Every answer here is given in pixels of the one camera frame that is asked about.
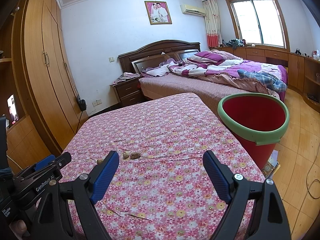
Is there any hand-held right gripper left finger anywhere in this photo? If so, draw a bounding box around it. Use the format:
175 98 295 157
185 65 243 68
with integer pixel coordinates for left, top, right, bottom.
31 151 120 240

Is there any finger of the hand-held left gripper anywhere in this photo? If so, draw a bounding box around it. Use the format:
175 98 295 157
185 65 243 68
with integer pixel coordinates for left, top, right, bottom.
34 155 55 171
49 152 72 171

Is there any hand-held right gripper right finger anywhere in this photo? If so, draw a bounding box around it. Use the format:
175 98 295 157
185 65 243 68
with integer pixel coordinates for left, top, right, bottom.
202 150 292 240

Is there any red bucket with green rim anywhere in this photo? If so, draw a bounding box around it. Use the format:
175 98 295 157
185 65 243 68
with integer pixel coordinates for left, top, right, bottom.
217 93 290 172

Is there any person's left hand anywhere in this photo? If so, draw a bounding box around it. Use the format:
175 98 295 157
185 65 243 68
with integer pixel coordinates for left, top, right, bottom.
10 219 28 240

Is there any light wooden shelf unit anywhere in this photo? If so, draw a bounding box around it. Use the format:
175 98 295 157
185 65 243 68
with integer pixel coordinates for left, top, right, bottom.
0 0 63 170

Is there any small patterned carton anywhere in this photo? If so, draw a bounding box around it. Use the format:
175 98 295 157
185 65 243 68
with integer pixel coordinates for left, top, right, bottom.
262 150 279 178

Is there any black plug adapter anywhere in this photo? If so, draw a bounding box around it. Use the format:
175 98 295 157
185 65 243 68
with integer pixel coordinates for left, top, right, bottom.
76 97 87 112

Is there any pink floral tablecloth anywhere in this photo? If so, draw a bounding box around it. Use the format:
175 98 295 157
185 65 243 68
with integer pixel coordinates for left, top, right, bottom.
59 92 267 240

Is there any dark wooden nightstand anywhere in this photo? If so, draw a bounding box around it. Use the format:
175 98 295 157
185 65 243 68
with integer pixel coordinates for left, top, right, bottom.
110 77 144 107

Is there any bed with pink sheet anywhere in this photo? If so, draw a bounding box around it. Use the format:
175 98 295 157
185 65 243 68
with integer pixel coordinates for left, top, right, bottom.
138 62 288 105

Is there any pink cloth on nightstand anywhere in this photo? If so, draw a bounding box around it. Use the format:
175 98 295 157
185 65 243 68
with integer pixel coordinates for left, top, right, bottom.
112 72 140 85

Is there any blue plaid cloth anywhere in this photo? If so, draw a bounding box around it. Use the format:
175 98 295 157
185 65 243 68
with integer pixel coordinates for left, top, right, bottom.
237 69 287 93

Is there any purple and white quilt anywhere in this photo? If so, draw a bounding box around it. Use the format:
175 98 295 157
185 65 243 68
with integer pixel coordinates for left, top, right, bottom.
167 50 288 98

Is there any white pillow with purple frill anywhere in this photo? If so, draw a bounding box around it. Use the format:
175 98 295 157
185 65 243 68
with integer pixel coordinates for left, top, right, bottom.
141 61 173 78

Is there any dark wooden headboard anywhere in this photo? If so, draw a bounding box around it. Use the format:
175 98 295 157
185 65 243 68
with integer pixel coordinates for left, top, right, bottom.
118 39 201 74

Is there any low wooden cabinet row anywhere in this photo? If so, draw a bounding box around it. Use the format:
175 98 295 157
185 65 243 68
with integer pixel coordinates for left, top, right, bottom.
210 45 320 115

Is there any pile of grey-blue clothes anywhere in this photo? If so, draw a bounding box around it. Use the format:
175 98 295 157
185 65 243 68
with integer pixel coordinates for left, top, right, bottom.
225 38 247 49

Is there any cream and red curtain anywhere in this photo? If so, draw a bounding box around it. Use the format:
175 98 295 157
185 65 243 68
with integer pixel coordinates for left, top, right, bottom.
202 0 222 48

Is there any wooden framed window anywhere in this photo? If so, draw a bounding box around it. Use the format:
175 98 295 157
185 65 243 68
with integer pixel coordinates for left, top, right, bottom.
225 0 290 52

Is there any framed wedding photo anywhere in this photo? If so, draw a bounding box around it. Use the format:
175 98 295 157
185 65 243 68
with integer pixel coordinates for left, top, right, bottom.
144 1 172 25

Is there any white cable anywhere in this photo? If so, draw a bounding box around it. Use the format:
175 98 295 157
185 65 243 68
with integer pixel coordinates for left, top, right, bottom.
7 155 23 167

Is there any thin dark cable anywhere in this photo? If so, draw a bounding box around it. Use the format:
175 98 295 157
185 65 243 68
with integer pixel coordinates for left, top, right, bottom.
64 62 84 130

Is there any thin floor cable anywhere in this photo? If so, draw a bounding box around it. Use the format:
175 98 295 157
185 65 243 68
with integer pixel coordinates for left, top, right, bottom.
306 152 320 198

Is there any wall air conditioner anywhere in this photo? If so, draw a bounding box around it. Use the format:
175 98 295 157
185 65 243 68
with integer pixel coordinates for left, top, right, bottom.
180 4 207 17

